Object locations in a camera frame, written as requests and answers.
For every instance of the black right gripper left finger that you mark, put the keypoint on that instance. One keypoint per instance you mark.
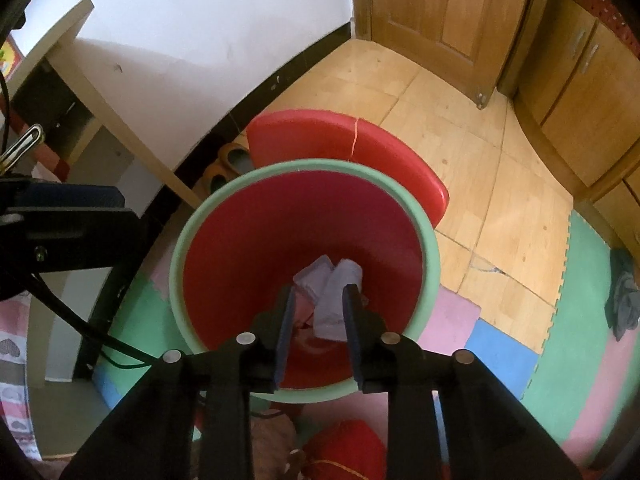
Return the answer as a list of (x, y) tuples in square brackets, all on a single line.
[(249, 362)]

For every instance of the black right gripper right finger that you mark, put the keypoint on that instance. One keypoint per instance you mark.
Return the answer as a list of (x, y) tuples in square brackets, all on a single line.
[(386, 361)]

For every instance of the white paper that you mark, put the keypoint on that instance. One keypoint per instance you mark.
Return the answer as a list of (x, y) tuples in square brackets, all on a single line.
[(329, 321)]

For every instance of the pale purple box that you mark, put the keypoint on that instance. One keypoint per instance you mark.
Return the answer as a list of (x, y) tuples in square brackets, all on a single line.
[(311, 281)]

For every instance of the metal clip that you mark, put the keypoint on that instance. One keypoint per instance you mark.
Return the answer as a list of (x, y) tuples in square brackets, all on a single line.
[(31, 138)]

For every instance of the red bin with green rim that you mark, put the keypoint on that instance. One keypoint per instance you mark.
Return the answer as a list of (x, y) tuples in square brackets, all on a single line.
[(247, 243)]

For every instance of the beige desk board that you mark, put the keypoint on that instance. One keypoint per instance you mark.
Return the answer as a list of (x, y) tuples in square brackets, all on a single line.
[(54, 46)]

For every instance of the brown slipper lower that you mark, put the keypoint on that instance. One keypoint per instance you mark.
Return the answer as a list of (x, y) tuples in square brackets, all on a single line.
[(214, 177)]

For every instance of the brown slipper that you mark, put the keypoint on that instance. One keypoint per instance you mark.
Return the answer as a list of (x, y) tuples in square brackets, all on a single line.
[(214, 177), (236, 158)]

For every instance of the colourful foam floor mat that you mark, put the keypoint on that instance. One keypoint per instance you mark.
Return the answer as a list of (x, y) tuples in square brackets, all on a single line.
[(583, 383)]

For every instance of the brown slipper upper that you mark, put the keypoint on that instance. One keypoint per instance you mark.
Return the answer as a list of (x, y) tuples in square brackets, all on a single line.
[(236, 158)]

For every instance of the red plastic stool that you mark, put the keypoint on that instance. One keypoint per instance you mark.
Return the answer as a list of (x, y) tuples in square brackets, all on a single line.
[(305, 134)]

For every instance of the dark crumpled clothes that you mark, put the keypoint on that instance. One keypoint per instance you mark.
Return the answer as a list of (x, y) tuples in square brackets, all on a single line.
[(622, 307)]

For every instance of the wooden cabinet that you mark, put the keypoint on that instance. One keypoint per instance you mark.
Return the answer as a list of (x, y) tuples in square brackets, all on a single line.
[(577, 101)]

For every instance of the wooden door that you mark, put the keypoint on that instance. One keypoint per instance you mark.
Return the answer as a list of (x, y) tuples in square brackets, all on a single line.
[(464, 42)]

